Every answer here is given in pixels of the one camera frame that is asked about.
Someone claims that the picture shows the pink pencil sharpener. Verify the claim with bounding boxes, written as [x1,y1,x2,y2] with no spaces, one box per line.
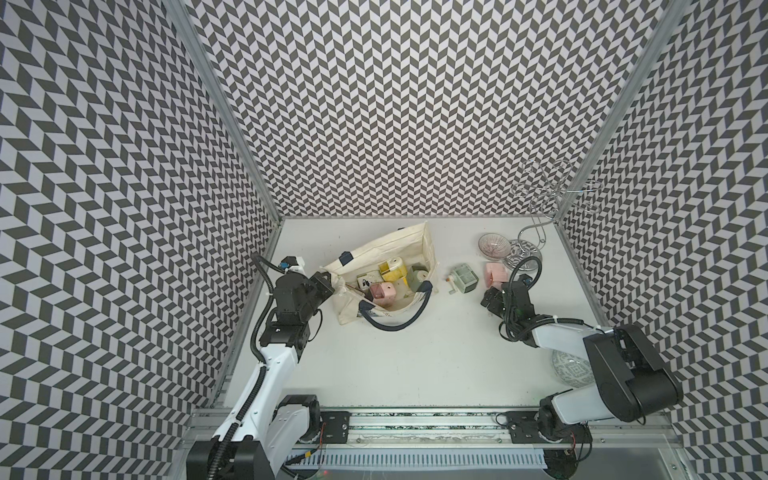
[484,262,509,290]
[369,282,397,309]

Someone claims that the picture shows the cream canvas tote bag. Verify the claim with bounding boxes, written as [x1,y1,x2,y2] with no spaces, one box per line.
[323,222,437,332]

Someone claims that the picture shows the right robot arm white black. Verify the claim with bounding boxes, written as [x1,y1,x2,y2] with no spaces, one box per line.
[481,271,684,445]

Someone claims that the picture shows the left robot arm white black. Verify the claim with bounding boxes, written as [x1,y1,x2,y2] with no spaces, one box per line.
[185,255,334,479]

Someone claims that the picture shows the green patterned ceramic bowl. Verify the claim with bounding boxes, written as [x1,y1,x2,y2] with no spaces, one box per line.
[551,351,595,388]

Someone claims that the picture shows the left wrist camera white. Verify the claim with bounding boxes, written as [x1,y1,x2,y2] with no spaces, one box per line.
[278,256,305,275]

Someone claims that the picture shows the silver wire jewelry stand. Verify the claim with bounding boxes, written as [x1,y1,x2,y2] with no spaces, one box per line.
[502,162,603,272]

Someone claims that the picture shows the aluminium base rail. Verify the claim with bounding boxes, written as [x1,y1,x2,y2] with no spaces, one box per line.
[179,407,685,451]

